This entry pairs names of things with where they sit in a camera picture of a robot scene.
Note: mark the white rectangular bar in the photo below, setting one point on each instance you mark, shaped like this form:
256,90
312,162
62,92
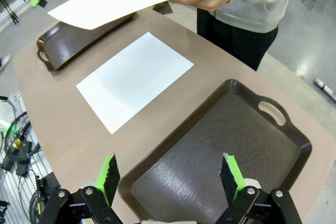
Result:
326,87

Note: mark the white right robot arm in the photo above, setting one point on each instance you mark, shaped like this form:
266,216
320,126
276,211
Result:
5,111

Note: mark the small black box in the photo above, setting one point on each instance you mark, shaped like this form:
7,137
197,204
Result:
50,180

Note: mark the black power adapter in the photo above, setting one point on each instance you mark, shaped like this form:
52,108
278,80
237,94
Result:
23,167

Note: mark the white slotted robot platform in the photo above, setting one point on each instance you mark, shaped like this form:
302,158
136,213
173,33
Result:
10,190

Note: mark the person's black trousers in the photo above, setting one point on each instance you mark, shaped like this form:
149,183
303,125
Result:
236,45

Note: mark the grey zip hoodie torso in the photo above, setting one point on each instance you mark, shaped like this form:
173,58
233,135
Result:
249,16

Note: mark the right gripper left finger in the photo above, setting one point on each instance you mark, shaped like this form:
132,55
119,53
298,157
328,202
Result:
105,179

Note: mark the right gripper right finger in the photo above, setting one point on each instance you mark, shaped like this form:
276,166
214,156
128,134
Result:
231,179

